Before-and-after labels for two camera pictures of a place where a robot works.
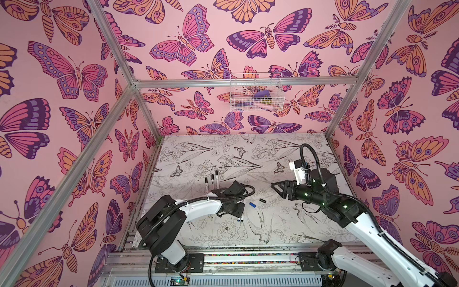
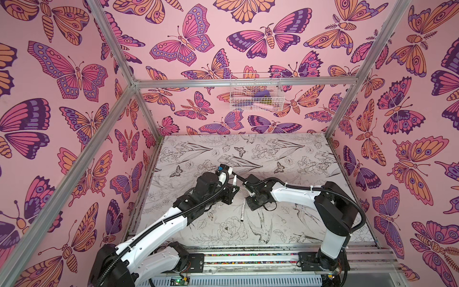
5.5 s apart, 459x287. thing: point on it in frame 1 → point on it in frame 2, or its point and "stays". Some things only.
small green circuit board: [177, 281] stays
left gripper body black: [236, 209] → [222, 197]
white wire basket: [256, 92] stays
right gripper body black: [292, 190] → [254, 200]
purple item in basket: [264, 93] stays
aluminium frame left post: [118, 51] stays
